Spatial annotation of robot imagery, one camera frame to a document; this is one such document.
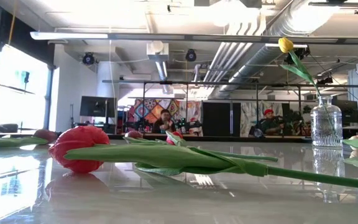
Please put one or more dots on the colourful patchwork tapestry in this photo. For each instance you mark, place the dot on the colourful patchwork tapestry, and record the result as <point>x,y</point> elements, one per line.
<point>149,109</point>

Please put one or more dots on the black computer monitor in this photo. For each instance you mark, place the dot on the black computer monitor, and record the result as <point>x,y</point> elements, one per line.
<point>97,106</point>
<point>350,110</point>

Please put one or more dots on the white leaf pattern curtain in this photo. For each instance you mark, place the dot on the white leaf pattern curtain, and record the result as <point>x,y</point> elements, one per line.
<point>249,115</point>

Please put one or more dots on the large silver air duct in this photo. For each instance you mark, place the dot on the large silver air duct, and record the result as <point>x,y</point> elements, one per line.
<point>259,56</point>

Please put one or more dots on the black metal rack frame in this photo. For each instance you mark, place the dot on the black metal rack frame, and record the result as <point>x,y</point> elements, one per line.
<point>197,82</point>

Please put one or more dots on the person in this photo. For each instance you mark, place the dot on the person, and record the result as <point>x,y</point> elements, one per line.
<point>165,123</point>
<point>270,124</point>

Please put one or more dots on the black backdrop panel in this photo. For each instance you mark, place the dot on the black backdrop panel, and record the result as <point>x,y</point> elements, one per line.
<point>216,119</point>

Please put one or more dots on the white ceiling unit box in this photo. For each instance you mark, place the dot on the white ceiling unit box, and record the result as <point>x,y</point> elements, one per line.
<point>157,51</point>

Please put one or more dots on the clear ribbed glass vase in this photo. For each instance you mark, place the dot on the clear ribbed glass vase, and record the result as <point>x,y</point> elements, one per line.
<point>317,124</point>

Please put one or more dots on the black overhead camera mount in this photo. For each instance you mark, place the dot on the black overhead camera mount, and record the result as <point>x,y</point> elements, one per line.
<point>334,4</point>

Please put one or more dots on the dark red artificial tulip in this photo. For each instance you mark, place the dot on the dark red artificial tulip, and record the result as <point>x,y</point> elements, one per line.
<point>134,134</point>
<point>11,142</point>

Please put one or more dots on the yellow artificial tulip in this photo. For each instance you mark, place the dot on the yellow artificial tulip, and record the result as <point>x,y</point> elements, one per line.
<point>286,45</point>

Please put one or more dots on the black background robot arm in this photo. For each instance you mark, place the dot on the black background robot arm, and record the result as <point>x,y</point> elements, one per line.
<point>191,124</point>

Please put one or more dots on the long ceiling light bar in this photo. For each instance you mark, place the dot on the long ceiling light bar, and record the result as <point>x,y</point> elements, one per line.
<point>73,35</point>

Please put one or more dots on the black round ceiling speaker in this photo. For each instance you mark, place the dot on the black round ceiling speaker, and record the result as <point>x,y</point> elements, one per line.
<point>190,55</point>
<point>88,58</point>

